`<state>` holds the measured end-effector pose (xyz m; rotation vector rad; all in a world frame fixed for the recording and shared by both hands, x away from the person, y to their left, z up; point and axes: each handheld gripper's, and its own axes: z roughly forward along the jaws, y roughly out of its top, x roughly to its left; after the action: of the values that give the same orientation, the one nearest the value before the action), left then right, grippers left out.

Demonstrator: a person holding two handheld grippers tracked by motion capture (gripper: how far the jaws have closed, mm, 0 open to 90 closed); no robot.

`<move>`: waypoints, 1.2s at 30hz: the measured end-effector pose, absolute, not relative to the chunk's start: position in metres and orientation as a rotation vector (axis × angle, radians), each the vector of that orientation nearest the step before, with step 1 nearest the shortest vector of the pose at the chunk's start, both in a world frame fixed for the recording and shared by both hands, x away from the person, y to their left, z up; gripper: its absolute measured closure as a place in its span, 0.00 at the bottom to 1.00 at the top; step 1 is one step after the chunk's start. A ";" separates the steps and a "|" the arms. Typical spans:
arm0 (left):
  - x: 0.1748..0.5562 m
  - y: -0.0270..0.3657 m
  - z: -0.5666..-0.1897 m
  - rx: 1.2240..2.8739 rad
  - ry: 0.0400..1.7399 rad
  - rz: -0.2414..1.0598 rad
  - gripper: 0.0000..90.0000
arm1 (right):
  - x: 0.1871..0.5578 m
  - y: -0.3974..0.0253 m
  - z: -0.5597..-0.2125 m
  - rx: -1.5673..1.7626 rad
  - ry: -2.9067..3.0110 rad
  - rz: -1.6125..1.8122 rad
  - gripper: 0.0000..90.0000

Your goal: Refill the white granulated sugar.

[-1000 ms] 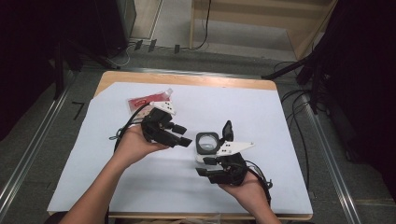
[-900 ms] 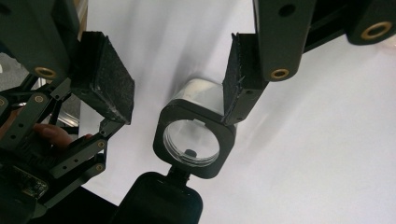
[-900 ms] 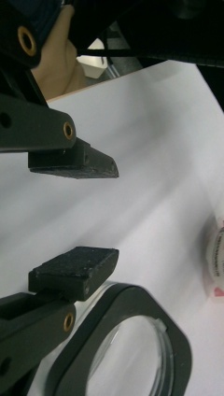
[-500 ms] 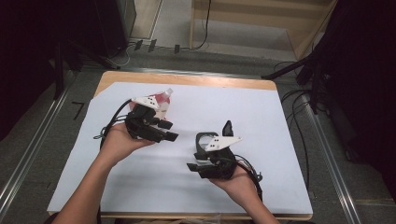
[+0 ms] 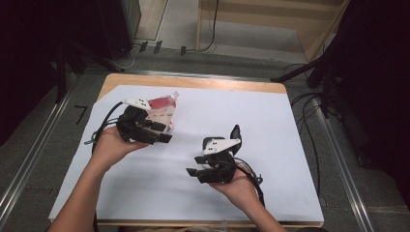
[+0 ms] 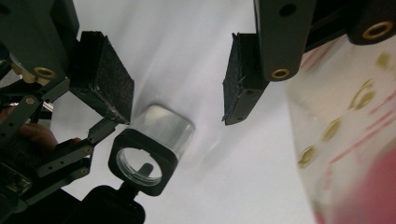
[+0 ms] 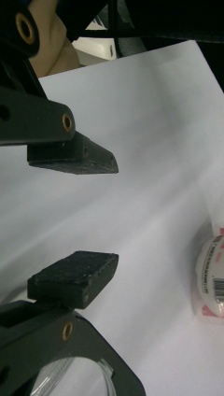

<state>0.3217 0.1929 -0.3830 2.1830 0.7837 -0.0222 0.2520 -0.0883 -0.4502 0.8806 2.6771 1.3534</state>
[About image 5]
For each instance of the person's left hand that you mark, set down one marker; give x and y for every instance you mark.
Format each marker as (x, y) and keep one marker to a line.
(108, 150)

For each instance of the person's right hand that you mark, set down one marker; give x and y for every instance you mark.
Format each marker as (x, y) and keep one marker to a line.
(240, 190)

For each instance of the black tripod stand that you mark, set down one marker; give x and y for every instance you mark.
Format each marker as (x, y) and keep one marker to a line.
(325, 83)
(61, 74)

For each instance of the red and white spouted pouch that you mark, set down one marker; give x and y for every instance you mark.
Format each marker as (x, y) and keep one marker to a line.
(162, 103)

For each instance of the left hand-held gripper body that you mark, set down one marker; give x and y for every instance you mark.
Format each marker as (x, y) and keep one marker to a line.
(133, 125)

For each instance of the metal floor rail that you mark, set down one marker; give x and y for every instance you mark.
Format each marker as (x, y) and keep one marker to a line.
(199, 76)
(35, 151)
(348, 180)

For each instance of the dark curtain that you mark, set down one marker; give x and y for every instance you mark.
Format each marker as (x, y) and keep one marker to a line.
(25, 48)
(380, 80)

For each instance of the white paper sheet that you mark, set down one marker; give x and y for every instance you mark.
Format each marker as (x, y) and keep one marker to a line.
(180, 196)

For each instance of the black cabinet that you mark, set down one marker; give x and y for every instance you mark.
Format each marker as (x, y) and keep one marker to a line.
(122, 25)

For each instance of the light wooden frame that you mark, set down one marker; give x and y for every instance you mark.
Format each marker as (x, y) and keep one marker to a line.
(309, 42)

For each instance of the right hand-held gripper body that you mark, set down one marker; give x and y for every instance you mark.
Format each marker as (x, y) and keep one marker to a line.
(219, 167)

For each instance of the wooden table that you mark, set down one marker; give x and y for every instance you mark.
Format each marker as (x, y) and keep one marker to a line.
(193, 82)

